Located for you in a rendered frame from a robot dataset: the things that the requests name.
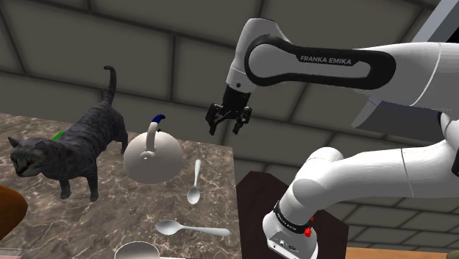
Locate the brown round object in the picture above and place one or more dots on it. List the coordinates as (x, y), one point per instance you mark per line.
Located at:
(9, 211)

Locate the green small object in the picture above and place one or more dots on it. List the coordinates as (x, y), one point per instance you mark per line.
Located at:
(57, 136)

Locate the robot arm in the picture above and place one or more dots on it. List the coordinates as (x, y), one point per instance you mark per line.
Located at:
(358, 172)

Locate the grey tabby cat figure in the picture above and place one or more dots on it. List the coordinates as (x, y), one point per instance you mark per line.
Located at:
(71, 143)

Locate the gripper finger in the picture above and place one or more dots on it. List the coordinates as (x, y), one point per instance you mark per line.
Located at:
(239, 123)
(213, 120)

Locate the silver spoon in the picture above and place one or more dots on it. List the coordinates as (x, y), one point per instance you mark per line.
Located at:
(179, 228)
(194, 186)

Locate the white round bowl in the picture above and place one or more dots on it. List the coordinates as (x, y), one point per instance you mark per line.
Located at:
(136, 251)

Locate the dark robot stand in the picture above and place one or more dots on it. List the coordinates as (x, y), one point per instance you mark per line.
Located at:
(258, 215)

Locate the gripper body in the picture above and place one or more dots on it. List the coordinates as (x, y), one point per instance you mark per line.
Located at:
(233, 100)

